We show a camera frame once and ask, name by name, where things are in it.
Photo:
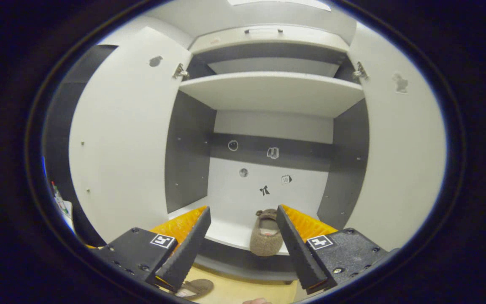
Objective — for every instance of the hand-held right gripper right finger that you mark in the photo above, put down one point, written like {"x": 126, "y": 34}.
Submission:
{"x": 298, "y": 249}

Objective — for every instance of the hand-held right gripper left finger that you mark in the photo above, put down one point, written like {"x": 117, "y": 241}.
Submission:
{"x": 190, "y": 249}

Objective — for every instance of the metal door hinge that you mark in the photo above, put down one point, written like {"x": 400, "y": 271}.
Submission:
{"x": 360, "y": 71}
{"x": 181, "y": 71}

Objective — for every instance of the white shoe cabinet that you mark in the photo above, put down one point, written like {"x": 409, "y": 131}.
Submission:
{"x": 188, "y": 147}

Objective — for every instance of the brown fuzzy shoe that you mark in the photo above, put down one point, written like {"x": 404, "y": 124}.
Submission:
{"x": 265, "y": 240}
{"x": 198, "y": 287}

